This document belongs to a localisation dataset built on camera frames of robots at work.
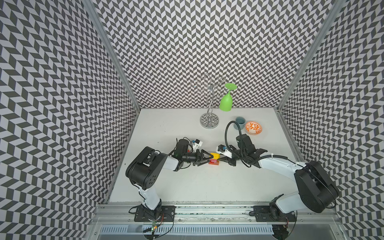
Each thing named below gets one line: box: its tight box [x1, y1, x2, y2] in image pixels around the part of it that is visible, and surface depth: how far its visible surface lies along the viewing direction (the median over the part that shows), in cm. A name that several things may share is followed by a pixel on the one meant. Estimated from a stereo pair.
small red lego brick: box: [209, 159, 218, 164], surface depth 88 cm
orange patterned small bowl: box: [245, 121, 263, 135], surface depth 106 cm
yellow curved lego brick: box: [210, 152, 221, 160], surface depth 84 cm
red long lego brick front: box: [208, 159, 220, 166], surface depth 88 cm
